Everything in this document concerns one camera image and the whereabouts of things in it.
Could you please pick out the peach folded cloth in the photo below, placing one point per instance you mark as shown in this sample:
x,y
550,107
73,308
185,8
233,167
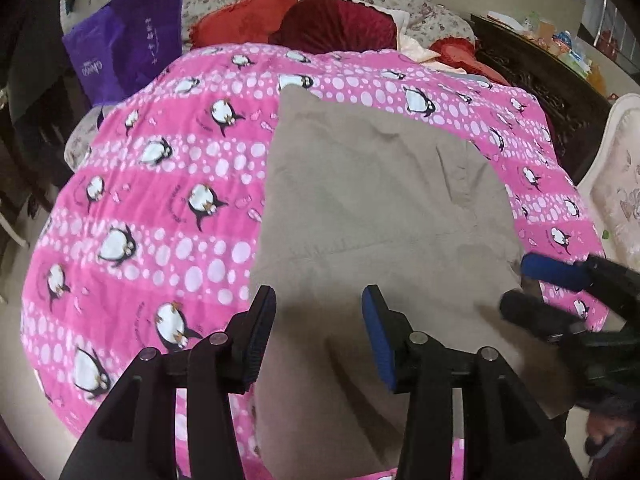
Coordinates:
x,y
416,53

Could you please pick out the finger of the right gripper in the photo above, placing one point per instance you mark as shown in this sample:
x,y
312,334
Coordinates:
x,y
570,276
543,321

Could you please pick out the clutter on headboard shelf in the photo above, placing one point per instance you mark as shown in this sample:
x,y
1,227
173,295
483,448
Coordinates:
x,y
544,34

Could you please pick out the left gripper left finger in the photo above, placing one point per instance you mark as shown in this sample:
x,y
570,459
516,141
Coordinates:
x,y
133,433

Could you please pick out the purple shopping bag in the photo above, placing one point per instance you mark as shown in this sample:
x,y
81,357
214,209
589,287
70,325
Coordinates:
x,y
123,46

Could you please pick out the dark red velvet pillow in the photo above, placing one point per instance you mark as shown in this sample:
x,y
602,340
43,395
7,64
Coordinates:
x,y
324,26

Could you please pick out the bright red pillow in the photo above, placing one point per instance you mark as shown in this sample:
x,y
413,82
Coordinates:
x,y
250,21

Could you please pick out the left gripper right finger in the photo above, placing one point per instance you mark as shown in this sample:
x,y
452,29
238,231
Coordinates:
x,y
506,434

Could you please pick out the khaki zip jacket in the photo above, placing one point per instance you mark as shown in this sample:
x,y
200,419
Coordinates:
x,y
356,196

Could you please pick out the pink penguin quilt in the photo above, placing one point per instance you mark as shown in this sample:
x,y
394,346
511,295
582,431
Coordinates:
x,y
152,241

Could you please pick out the dark wooden headboard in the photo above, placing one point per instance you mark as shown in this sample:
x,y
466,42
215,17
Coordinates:
x,y
576,112

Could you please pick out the red cushion at right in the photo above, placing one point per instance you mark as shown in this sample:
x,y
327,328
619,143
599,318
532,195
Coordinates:
x,y
460,53

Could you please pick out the white upholstered chair right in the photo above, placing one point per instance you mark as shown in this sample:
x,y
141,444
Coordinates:
x,y
610,188

